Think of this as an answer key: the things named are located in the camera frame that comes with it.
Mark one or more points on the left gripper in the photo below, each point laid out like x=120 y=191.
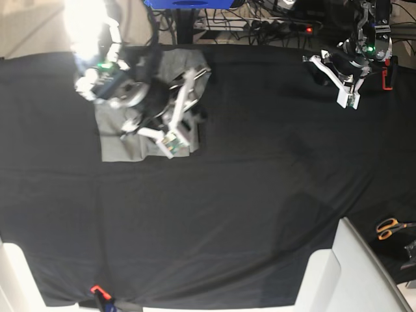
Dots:
x=361 y=54

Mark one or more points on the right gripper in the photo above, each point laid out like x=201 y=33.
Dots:
x=145 y=108

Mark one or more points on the grey T-shirt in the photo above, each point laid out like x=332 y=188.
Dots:
x=119 y=147

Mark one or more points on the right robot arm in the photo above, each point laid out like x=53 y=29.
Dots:
x=100 y=53

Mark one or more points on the red black clamp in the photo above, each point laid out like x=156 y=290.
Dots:
x=389 y=73

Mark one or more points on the black table cloth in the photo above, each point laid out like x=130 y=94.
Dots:
x=233 y=225

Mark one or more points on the blue stand base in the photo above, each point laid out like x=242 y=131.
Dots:
x=188 y=4

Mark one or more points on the black metal object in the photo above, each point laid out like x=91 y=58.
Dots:
x=410 y=249

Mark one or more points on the white bin right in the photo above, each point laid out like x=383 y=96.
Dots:
x=348 y=277

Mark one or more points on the white bin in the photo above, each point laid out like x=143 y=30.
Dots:
x=18 y=288
x=348 y=277

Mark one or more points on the red blue front clamp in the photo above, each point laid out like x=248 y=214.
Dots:
x=104 y=301

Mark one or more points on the white bin left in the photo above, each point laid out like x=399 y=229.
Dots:
x=18 y=288

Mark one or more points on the orange handled scissors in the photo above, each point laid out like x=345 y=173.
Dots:
x=389 y=226

